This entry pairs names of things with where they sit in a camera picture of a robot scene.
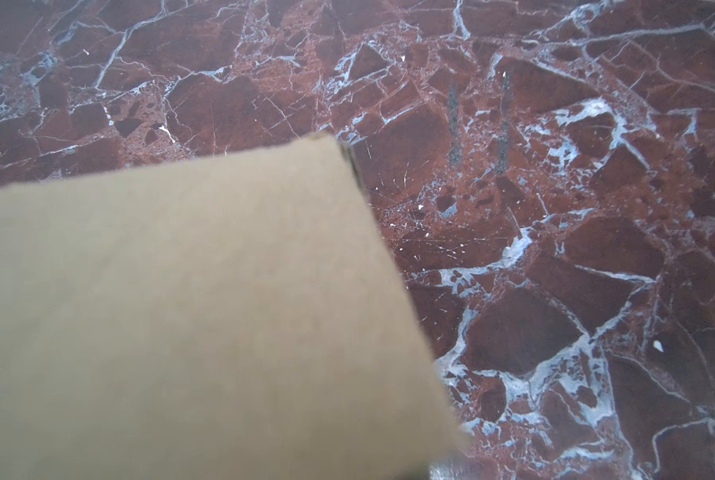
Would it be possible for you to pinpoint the brown cardboard box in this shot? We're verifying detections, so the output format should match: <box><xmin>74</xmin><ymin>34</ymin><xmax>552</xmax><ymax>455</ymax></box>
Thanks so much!
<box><xmin>0</xmin><ymin>134</ymin><xmax>471</xmax><ymax>479</ymax></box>

